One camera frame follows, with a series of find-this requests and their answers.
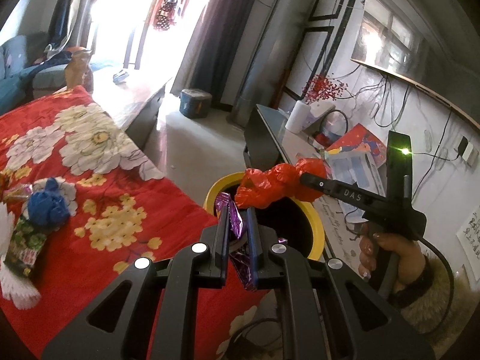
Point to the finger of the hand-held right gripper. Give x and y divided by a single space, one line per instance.
318 184

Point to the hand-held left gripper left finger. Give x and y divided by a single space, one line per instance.
225 232

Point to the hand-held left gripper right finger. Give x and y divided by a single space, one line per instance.
252 240

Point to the purple foil wrapper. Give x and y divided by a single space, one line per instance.
236 221

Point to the yellow trash bin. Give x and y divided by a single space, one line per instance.
318 232

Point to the red plastic bag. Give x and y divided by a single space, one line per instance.
270 187

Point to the person's right forearm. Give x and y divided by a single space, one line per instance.
442 307

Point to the person's right hand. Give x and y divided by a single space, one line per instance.
407 258

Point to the papers on side cabinet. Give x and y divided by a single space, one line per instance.
352 167

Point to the small red ornament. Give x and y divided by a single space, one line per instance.
322 138

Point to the red paper booklet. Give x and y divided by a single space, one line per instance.
360 138

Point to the red floral blanket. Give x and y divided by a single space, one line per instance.
168 202

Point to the white paper roll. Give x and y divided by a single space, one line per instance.
298 118

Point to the white flat device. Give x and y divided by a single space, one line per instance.
322 114

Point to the black glass television stand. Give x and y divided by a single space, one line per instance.
266 135

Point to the white handwritten paper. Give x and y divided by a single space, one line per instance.
470 236

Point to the red berry branches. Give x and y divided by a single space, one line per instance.
326 86

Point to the blue storage box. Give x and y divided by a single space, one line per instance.
195 103

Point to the grey standing air conditioner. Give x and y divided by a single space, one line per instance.
270 45

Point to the grey coffee table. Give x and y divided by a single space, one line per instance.
131 97

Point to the blue crumpled plastic bag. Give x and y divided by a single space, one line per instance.
50 204

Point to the grey curtain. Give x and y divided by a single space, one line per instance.
217 37

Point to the small blue object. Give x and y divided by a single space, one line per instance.
120 76

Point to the green printed snack packet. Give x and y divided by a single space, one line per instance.
26 240

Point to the brown framed glass door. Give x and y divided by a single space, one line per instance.
131 48

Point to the red gold candy wrapper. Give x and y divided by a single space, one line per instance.
17 192

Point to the brown paper bag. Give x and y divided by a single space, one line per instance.
78 71

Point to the hanging clothes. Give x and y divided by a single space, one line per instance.
170 3

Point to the blue sofa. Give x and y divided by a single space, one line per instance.
15 82

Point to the dark blue curtain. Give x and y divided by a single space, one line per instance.
62 11

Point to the white wall socket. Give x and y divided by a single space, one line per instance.
465 152

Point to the wall mounted television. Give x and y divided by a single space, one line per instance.
405 26

